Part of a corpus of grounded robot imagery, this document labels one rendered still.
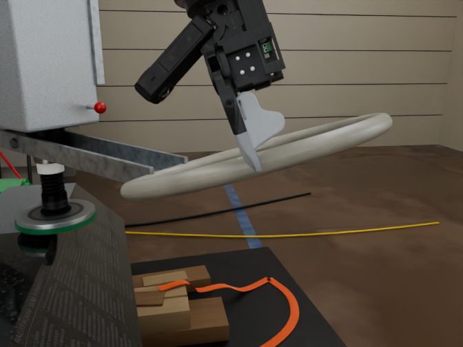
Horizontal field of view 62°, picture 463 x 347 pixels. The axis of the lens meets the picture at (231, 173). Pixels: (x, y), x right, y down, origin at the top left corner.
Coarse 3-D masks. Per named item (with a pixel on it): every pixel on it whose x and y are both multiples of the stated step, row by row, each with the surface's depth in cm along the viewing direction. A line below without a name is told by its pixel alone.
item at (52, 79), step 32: (0, 0) 87; (32, 0) 90; (64, 0) 96; (0, 32) 89; (32, 32) 91; (64, 32) 97; (0, 64) 92; (32, 64) 92; (64, 64) 99; (0, 96) 96; (32, 96) 93; (64, 96) 100; (96, 96) 108; (32, 128) 94; (64, 128) 108
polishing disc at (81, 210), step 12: (36, 204) 119; (72, 204) 119; (84, 204) 119; (24, 216) 110; (36, 216) 110; (48, 216) 110; (60, 216) 110; (72, 216) 110; (84, 216) 110; (36, 228) 104; (48, 228) 104
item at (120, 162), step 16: (0, 144) 111; (16, 144) 105; (32, 144) 102; (48, 144) 98; (80, 144) 108; (96, 144) 104; (112, 144) 101; (128, 144) 99; (48, 160) 99; (64, 160) 95; (80, 160) 92; (96, 160) 88; (112, 160) 85; (128, 160) 99; (144, 160) 96; (160, 160) 93; (176, 160) 90; (112, 176) 86; (128, 176) 84
